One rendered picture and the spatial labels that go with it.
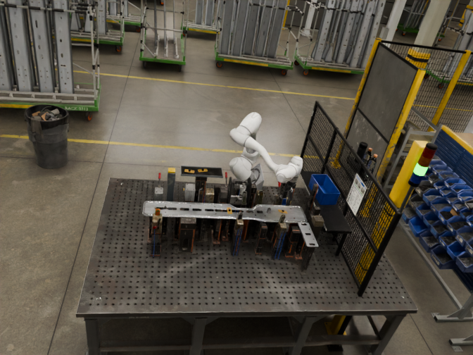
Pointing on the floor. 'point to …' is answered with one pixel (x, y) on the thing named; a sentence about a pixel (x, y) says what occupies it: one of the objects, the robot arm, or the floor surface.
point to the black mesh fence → (348, 205)
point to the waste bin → (48, 134)
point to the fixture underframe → (98, 347)
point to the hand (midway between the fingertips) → (286, 199)
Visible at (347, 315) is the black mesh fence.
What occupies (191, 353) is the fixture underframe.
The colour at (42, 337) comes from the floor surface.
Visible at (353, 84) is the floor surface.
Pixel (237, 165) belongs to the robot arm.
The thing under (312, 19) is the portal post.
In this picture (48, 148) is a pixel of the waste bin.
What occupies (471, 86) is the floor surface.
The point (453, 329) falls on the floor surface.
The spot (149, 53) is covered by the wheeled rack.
